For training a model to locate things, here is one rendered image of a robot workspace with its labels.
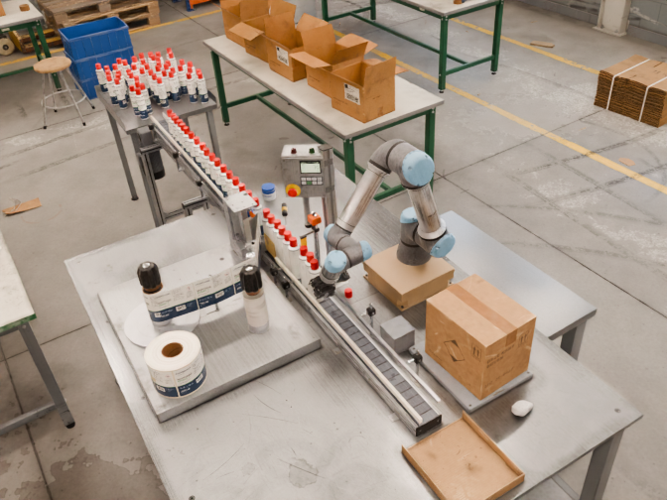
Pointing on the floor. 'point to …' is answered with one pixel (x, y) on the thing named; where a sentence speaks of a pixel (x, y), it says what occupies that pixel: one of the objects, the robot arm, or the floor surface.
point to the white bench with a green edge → (17, 300)
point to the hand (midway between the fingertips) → (324, 294)
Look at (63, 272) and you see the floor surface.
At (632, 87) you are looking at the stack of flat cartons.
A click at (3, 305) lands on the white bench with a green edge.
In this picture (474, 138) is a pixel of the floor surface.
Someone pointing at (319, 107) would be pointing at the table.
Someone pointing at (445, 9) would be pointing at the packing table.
